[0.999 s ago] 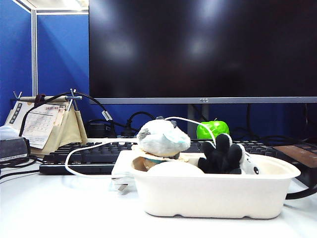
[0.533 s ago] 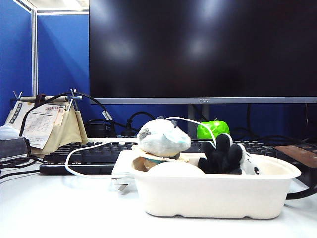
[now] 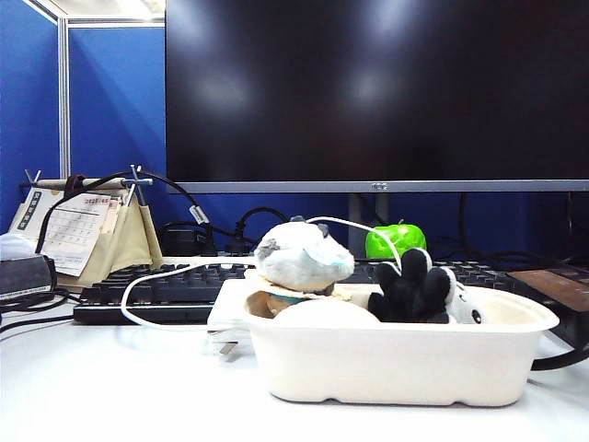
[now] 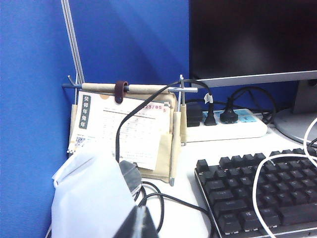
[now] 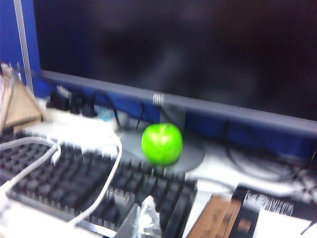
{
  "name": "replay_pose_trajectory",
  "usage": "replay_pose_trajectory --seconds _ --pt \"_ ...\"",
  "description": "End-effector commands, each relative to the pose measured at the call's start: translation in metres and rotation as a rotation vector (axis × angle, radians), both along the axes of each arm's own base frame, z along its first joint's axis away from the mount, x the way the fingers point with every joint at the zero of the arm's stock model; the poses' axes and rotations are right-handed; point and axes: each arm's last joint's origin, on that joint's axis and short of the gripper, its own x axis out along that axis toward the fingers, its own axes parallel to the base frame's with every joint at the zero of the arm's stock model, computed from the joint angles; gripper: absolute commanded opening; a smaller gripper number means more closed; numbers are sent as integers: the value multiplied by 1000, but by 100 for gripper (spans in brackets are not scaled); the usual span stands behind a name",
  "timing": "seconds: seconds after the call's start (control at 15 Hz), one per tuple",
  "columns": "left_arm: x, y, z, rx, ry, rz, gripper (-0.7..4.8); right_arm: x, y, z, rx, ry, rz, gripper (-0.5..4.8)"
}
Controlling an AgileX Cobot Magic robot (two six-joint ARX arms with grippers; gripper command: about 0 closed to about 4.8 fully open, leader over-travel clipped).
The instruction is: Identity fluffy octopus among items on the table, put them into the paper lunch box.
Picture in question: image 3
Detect black white octopus plush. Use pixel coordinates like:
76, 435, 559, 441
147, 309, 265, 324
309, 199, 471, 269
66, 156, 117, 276
367, 247, 484, 325

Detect white grey fluffy plush toy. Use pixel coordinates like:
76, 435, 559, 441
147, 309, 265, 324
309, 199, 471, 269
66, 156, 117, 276
253, 215, 356, 296

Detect white paper lunch box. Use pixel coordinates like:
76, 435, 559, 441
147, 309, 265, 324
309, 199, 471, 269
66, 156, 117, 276
242, 283, 560, 408

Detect grey monitor stand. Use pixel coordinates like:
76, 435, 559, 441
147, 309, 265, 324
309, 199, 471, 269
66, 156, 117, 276
348, 192, 390, 258

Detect brown paper cup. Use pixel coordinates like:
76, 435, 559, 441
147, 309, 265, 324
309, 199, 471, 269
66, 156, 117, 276
246, 289, 286, 319

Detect white power adapter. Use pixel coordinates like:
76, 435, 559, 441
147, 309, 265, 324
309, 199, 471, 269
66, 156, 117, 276
206, 278, 259, 363

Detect green apple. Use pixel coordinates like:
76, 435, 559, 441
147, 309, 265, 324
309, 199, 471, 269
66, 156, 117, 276
365, 219, 428, 260

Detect black power brick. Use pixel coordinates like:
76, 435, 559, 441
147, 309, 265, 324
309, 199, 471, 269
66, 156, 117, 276
158, 222, 217, 258

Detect black computer keyboard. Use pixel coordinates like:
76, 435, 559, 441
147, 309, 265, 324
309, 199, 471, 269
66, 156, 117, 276
72, 258, 522, 325

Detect large black computer monitor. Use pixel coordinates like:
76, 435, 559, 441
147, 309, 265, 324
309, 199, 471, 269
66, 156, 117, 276
164, 0, 589, 193

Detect cream canvas calendar base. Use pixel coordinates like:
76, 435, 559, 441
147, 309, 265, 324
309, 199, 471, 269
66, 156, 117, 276
82, 192, 165, 290

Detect paper desk calendar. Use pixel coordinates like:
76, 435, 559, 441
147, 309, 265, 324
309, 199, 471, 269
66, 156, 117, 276
8, 187, 123, 277

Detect wooden metal calendar rod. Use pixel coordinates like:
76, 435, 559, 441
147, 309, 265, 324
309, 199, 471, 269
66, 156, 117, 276
17, 164, 154, 206

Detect black device at left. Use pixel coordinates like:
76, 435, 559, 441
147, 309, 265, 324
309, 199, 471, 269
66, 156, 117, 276
0, 232, 57, 298

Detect blue partition panel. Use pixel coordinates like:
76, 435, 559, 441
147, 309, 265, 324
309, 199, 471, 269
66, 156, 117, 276
0, 0, 61, 234

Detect black plug with cable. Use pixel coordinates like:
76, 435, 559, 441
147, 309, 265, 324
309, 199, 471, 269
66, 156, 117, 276
225, 206, 278, 254

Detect black cable with white tag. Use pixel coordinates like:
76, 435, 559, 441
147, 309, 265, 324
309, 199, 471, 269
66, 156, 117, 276
35, 170, 217, 257

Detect black monitor cable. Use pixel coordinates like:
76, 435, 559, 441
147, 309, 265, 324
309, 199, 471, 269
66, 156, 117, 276
427, 192, 560, 271

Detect white charging cable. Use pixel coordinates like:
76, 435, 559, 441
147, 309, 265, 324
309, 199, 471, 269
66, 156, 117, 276
121, 215, 404, 329

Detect aluminium partition post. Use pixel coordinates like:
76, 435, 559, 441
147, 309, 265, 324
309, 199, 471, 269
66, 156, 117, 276
56, 17, 71, 180

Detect thin black desk cable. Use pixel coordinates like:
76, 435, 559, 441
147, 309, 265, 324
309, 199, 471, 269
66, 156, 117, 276
0, 287, 84, 333

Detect thick black cable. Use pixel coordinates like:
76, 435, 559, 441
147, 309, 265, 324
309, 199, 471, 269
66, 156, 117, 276
531, 343, 589, 372

